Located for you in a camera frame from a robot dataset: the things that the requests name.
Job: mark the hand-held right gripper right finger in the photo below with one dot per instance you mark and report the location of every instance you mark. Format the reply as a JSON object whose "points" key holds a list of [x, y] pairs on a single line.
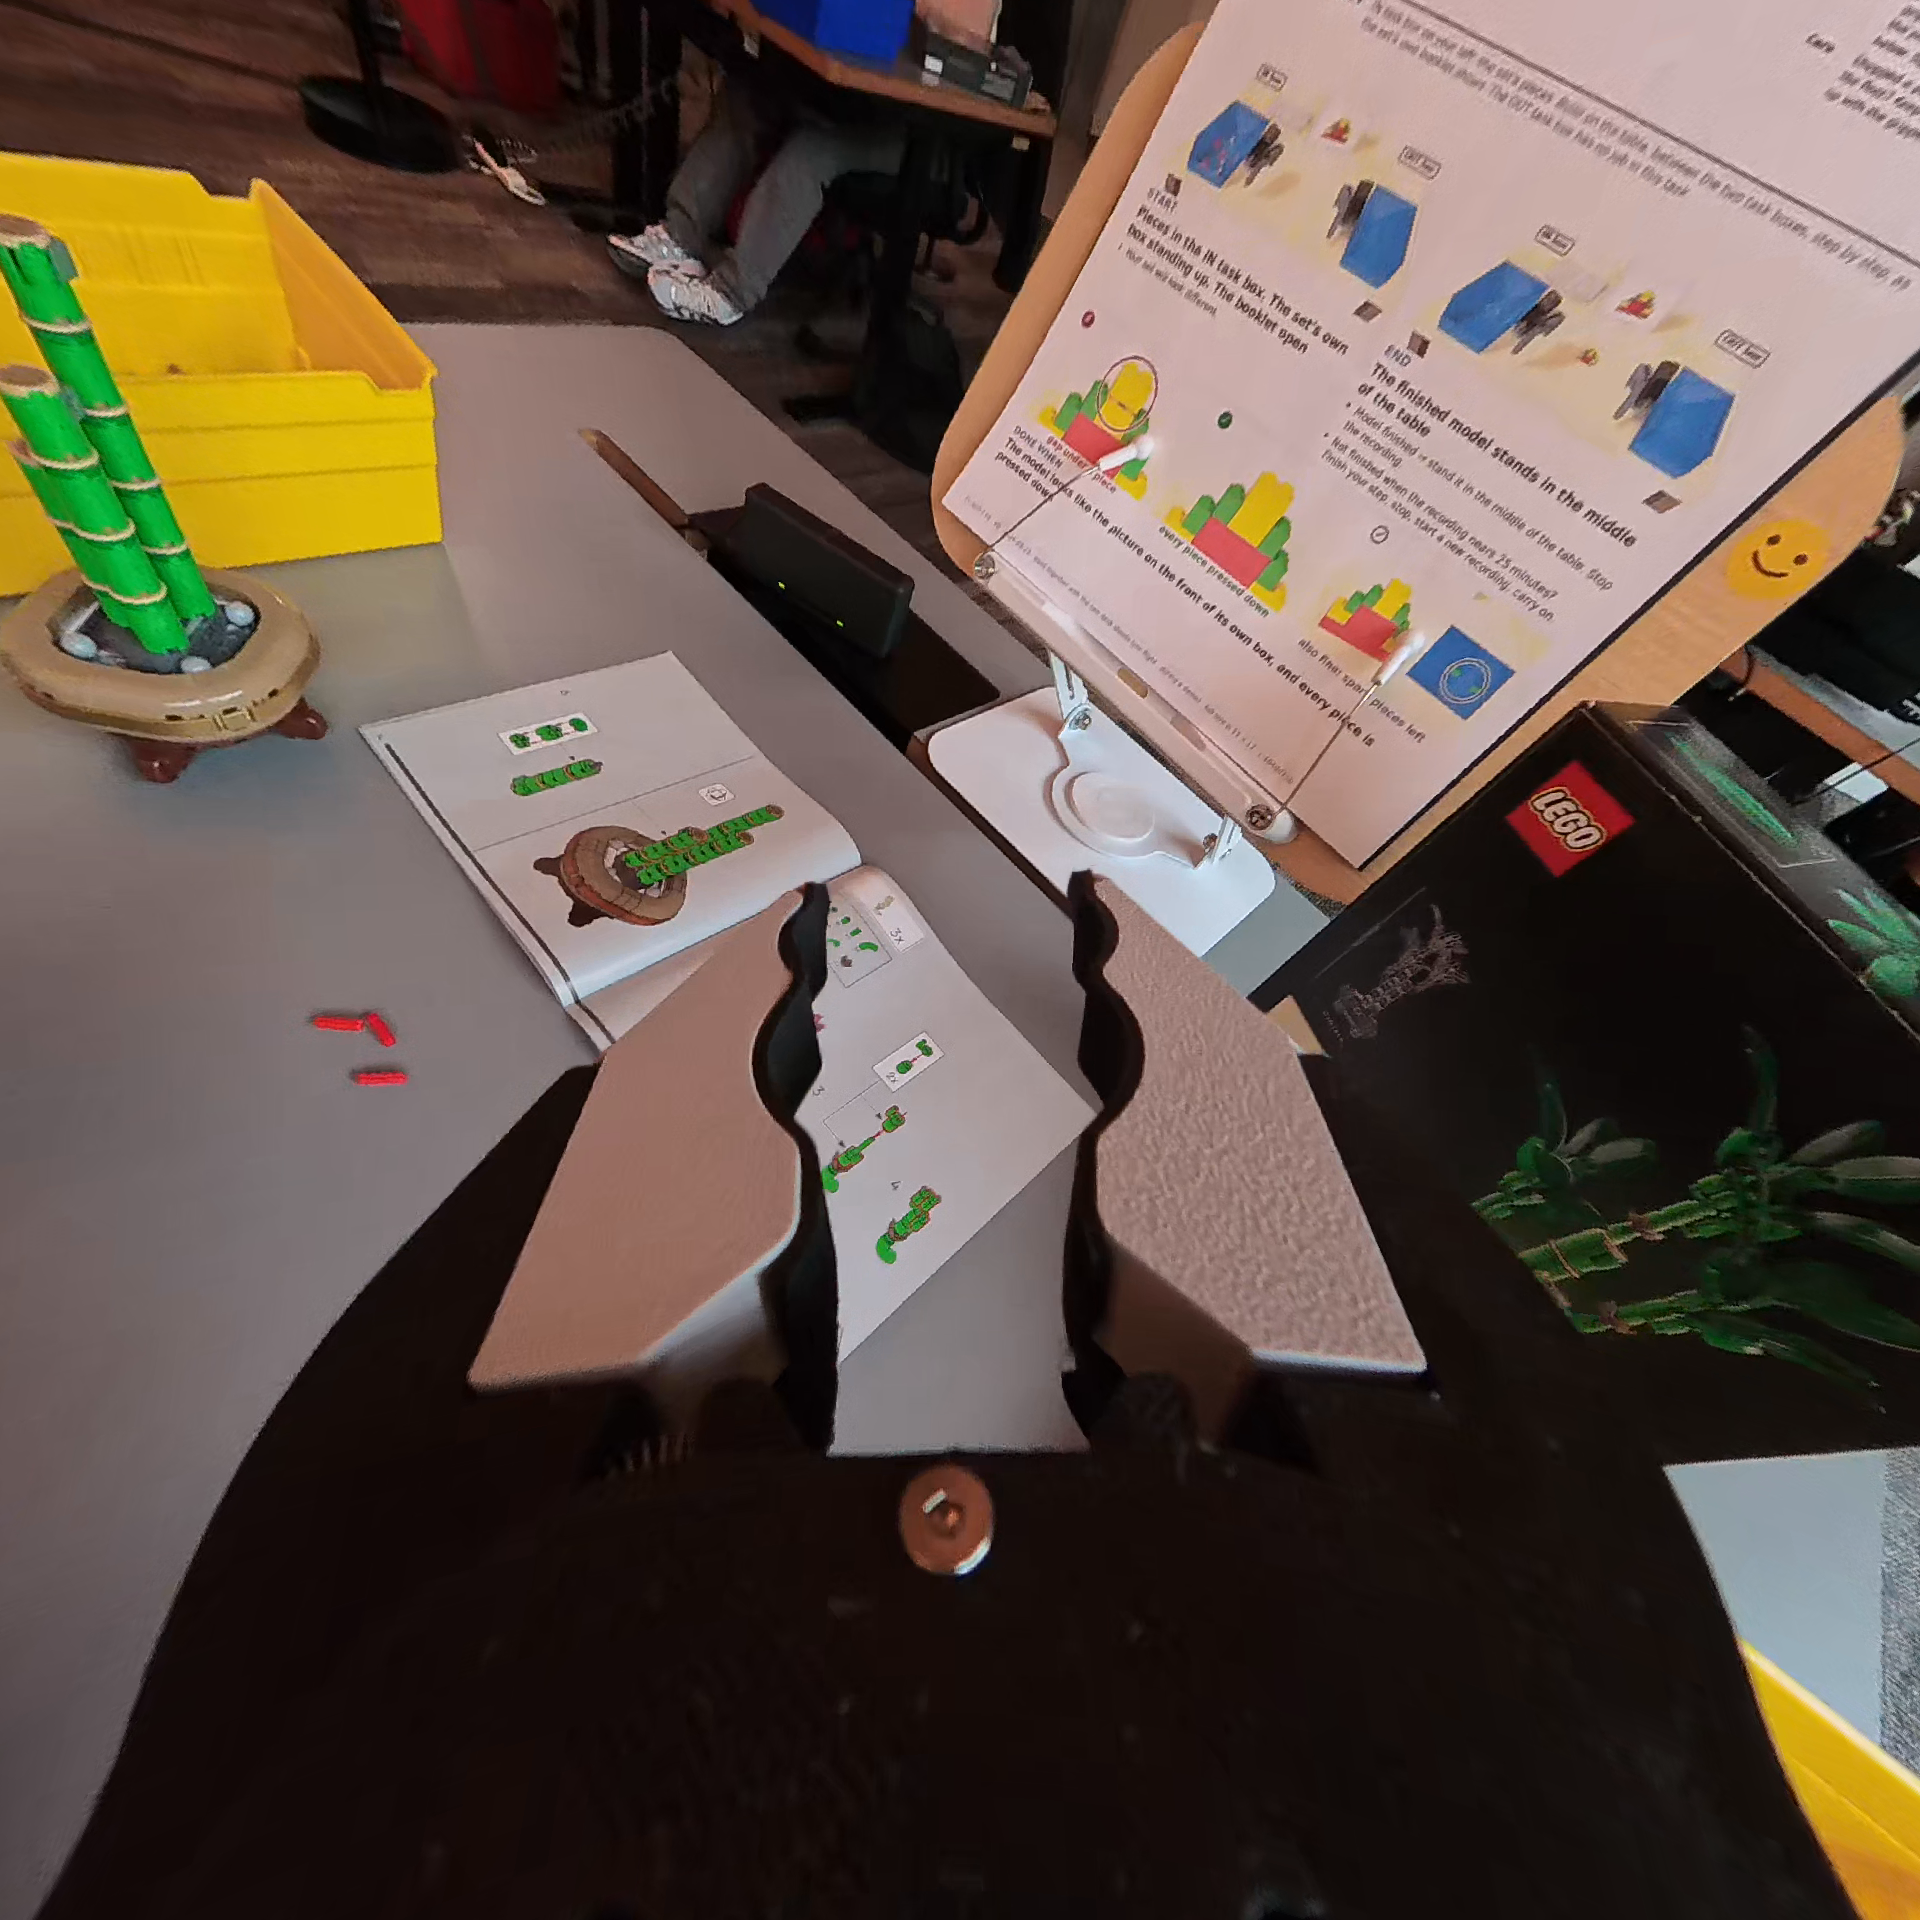
{"points": [[1244, 1202]]}

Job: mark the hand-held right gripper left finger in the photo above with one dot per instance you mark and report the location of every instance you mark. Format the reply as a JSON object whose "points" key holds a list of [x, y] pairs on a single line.
{"points": [[660, 1185]]}

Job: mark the open lego instruction booklet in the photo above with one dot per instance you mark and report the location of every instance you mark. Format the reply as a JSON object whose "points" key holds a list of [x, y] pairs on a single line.
{"points": [[631, 781]]}

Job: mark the black lego set box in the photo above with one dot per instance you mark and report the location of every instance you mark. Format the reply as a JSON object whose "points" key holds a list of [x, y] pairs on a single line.
{"points": [[1651, 976]]}

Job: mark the green bamboo lego model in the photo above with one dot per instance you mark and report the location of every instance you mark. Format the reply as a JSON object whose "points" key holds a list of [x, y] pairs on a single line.
{"points": [[105, 495]]}

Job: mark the white and wooden document stand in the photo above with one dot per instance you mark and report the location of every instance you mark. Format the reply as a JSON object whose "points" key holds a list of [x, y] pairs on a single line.
{"points": [[1018, 750]]}

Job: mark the black electronic box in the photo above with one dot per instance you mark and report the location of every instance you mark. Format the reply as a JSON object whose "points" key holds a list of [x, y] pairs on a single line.
{"points": [[824, 576]]}

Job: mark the printed task instruction sheet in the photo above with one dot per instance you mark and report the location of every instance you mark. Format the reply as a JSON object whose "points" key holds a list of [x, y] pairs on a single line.
{"points": [[1501, 450]]}

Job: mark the yellow smiley sticker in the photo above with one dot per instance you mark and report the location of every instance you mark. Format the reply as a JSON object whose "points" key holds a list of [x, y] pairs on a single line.
{"points": [[1777, 557]]}

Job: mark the black round stand base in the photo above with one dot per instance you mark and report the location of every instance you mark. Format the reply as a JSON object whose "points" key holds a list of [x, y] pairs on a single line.
{"points": [[374, 120]]}

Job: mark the wooden background desk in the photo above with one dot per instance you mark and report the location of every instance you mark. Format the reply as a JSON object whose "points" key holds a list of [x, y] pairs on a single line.
{"points": [[961, 112]]}

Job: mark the small black box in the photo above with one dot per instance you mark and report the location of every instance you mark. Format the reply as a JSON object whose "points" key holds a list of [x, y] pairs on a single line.
{"points": [[975, 68]]}

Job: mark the blue plastic bin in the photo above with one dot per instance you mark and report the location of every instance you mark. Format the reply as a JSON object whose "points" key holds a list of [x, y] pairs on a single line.
{"points": [[839, 28]]}

